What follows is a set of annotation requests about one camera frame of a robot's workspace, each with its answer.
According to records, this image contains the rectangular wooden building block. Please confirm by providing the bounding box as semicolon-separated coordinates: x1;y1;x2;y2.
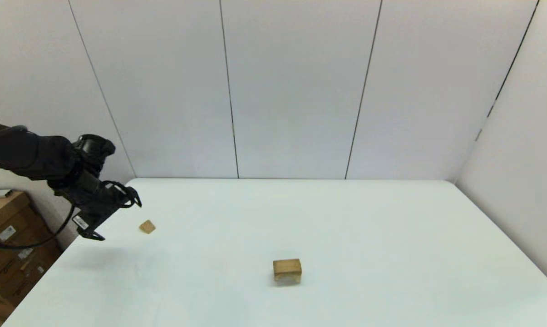
273;258;302;277

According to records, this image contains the cardboard box with white label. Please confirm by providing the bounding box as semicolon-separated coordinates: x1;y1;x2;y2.
0;192;44;249
0;223;64;293

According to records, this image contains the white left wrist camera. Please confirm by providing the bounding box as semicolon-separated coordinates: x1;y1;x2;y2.
118;187;143;208

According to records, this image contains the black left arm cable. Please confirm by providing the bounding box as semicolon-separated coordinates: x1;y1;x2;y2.
0;125;142;249

